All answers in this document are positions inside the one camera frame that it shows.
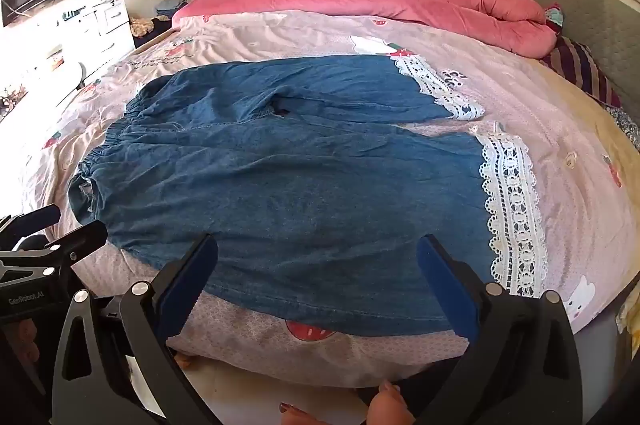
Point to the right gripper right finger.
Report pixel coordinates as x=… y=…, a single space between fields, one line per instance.
x=521 y=365

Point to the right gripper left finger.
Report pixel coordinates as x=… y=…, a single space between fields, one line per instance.
x=114 y=365

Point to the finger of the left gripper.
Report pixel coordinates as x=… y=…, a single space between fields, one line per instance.
x=14 y=228
x=78 y=244

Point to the blue denim pants lace trim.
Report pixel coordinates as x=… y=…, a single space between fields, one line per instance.
x=317 y=177

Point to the white dresser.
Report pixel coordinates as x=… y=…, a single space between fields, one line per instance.
x=60 y=48

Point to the pink printed bed sheet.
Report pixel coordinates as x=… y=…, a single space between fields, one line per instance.
x=586 y=169

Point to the striped pillow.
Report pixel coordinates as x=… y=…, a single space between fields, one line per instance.
x=574 y=62

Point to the pink red duvet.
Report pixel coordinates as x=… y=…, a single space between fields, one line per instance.
x=518 y=26

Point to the grey padded headboard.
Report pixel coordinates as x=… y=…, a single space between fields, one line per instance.
x=610 y=28

